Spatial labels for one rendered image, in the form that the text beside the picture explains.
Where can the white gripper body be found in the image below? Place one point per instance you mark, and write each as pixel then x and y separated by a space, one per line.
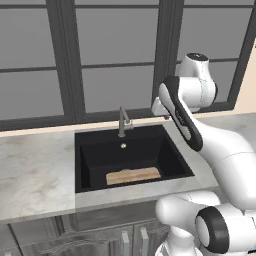
pixel 158 108

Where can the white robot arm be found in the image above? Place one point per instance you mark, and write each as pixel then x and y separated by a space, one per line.
pixel 226 156

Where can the grey metal sink faucet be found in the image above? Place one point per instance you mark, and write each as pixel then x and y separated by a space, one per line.
pixel 122 123

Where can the black sink basin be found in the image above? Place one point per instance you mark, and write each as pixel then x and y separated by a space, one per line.
pixel 133 156

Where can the wooden cutting board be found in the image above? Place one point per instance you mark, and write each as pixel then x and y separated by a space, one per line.
pixel 133 175

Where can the grey panel under sink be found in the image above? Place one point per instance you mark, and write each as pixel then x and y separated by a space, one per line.
pixel 113 216

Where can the dark framed window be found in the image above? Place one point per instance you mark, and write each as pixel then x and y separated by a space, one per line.
pixel 68 60

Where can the grey cupboard door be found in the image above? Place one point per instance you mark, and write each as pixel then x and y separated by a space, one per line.
pixel 156 238
pixel 83 243

